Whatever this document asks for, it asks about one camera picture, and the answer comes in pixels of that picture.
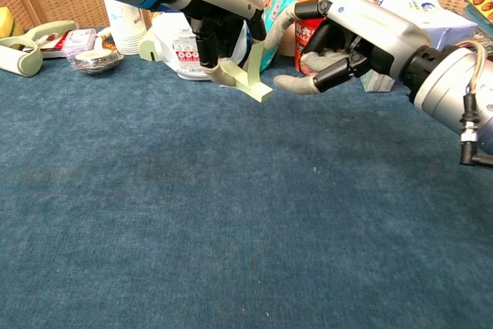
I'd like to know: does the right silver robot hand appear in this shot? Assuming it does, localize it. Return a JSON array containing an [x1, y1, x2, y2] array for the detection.
[[263, 0, 431, 97]]

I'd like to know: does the stack of white paper cups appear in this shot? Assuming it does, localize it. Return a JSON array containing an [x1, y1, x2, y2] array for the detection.
[[102, 0, 149, 55]]

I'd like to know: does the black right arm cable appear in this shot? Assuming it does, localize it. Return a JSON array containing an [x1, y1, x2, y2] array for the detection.
[[458, 39, 493, 170]]

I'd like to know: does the white and red carton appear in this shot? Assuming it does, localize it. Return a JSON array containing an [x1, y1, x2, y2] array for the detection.
[[38, 30, 72, 59]]

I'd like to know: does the green lint roller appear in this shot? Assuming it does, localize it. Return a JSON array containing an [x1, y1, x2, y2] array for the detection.
[[0, 19, 78, 77]]

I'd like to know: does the yellow sponge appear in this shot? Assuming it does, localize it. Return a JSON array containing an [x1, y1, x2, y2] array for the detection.
[[0, 5, 18, 39]]

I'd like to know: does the small round glass jar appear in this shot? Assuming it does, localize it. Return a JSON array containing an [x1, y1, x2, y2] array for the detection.
[[73, 49, 125, 75]]

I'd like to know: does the small brown snack packet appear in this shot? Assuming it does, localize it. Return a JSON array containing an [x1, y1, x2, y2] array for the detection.
[[96, 30, 119, 55]]

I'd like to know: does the blue table cloth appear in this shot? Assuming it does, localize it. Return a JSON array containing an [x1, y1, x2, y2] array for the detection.
[[0, 47, 493, 329]]

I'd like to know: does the clear purple plastic box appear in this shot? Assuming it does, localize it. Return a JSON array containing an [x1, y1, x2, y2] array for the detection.
[[62, 28, 97, 61]]

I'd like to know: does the pale green holder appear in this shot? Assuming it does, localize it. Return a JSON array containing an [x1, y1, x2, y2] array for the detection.
[[138, 30, 165, 62]]

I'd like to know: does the green tea bottle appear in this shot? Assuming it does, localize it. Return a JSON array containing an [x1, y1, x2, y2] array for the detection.
[[474, 28, 493, 56]]

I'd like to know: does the white round tub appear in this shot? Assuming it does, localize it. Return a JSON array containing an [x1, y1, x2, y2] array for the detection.
[[152, 11, 247, 82]]

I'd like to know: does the red lidded can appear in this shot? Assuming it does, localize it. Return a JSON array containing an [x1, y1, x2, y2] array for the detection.
[[294, 0, 333, 76]]

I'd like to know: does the white blue tissue pack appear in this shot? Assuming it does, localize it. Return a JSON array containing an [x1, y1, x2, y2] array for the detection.
[[375, 0, 478, 52]]

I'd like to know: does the white long box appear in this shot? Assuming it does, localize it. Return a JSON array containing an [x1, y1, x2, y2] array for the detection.
[[360, 69, 396, 93]]

